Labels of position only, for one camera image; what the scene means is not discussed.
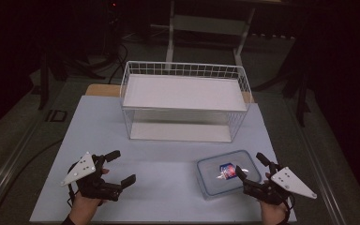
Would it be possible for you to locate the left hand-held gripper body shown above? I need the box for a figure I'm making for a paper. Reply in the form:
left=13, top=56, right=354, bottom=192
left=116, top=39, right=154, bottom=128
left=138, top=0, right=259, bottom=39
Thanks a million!
left=60, top=152, right=123, bottom=202

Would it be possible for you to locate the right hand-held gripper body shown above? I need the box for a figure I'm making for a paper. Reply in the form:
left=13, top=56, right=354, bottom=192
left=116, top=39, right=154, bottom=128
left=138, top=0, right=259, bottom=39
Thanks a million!
left=243, top=162, right=318, bottom=206

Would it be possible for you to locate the clear plastic box blue-rimmed lid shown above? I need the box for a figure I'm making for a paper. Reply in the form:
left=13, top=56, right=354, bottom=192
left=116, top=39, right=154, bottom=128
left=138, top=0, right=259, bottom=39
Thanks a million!
left=196, top=149, right=263, bottom=201

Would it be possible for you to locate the person's right hand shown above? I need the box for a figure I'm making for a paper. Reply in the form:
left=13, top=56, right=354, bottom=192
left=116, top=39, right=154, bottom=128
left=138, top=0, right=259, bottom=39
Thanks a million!
left=260, top=201, right=290, bottom=225

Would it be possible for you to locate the person's left hand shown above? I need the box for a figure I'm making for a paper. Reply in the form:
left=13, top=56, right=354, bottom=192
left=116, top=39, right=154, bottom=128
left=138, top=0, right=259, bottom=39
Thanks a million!
left=68, top=190, right=105, bottom=225

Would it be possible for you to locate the blue and red snack packet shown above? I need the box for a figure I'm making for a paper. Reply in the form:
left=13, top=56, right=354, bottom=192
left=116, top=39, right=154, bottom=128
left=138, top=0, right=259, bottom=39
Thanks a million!
left=216, top=162, right=242, bottom=181

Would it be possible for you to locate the pale blue table mat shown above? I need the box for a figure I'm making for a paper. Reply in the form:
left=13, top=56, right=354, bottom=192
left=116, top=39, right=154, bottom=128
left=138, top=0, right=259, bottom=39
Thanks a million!
left=29, top=94, right=298, bottom=223

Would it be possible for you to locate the black square floor plate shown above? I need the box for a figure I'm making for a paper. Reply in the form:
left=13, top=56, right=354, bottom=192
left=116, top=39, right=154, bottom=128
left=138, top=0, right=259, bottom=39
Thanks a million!
left=44, top=109, right=68, bottom=123

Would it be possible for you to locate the wooden table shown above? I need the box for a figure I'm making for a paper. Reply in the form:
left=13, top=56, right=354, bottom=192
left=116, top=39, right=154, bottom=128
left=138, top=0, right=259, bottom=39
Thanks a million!
left=84, top=83, right=255, bottom=104

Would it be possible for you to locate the right hand-held gripper cable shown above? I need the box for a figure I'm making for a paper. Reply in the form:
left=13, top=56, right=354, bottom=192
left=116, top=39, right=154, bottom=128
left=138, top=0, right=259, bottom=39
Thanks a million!
left=280, top=193, right=295, bottom=225

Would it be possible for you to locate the hand-held gripper cable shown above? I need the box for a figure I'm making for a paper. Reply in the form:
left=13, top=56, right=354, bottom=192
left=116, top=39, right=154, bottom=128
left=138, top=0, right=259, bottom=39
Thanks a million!
left=280, top=193, right=295, bottom=225
left=67, top=183, right=77, bottom=208

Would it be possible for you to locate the left hand-held gripper cable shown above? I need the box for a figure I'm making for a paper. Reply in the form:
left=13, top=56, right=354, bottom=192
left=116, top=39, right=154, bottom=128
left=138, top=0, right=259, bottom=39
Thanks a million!
left=67, top=183, right=77, bottom=208

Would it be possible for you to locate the grey metal floor rail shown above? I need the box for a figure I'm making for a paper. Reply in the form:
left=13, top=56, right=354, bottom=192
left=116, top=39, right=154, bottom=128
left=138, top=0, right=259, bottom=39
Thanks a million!
left=287, top=97, right=349, bottom=225
left=0, top=120, right=43, bottom=217

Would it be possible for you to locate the black floor cable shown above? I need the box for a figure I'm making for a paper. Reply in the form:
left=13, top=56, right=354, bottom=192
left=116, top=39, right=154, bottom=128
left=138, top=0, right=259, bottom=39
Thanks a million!
left=0, top=139, right=64, bottom=221
left=107, top=41, right=129, bottom=84

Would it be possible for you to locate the white wire basket rack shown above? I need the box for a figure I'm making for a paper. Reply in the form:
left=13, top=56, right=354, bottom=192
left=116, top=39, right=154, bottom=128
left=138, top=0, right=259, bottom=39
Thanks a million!
left=119, top=60, right=253, bottom=144

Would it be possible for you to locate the white metal frame stand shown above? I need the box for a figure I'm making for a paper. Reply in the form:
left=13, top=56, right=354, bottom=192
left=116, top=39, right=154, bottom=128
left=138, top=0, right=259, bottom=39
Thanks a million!
left=150, top=0, right=258, bottom=68

